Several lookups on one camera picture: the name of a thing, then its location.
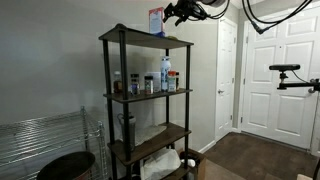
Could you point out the brown jar black lid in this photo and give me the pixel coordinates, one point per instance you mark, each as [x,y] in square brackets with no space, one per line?
[177,81]

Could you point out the white printed bottle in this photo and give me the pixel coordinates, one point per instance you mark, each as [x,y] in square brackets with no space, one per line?
[165,73]

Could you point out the dark grey water bottle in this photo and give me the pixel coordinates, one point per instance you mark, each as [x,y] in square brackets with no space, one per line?
[132,130]

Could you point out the yellow spice jar orange lid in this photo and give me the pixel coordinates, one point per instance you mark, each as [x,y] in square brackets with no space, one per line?
[171,83]

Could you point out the pepper jar black lid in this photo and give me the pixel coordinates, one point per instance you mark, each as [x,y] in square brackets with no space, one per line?
[148,86]
[134,85]

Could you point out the green round object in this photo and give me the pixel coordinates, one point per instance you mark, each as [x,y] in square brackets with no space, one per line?
[172,37]

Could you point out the narrow white panel door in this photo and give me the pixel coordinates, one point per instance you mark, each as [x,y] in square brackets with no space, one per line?
[226,83]

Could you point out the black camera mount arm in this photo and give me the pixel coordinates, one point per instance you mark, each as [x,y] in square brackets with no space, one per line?
[296,85]

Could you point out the dark round pot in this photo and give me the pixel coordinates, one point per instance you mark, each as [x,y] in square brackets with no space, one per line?
[66,166]

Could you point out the checked white cloth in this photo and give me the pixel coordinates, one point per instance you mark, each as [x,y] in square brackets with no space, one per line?
[150,132]

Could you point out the metal door knob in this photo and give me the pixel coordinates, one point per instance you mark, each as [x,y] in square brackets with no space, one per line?
[220,91]

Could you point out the brown cardboard box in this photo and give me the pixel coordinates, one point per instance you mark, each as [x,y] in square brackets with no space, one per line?
[200,166]

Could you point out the small jar brown label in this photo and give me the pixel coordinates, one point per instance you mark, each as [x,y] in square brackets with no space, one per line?
[117,83]

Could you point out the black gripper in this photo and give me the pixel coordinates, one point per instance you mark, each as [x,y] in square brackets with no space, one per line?
[191,8]

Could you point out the white bag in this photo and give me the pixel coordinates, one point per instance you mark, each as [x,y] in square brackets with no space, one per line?
[160,165]

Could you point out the wide white panel door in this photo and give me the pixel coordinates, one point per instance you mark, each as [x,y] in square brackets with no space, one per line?
[283,110]

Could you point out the black frame wooden shelf unit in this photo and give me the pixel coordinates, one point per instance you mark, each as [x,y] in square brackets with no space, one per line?
[146,38]

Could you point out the white rectangular container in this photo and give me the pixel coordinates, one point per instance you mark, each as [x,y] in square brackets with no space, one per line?
[156,80]

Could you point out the white blue orange box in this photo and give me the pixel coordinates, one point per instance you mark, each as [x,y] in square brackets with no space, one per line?
[156,21]

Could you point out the black stereo camera bar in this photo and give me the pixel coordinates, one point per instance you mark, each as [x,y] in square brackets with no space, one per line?
[284,67]

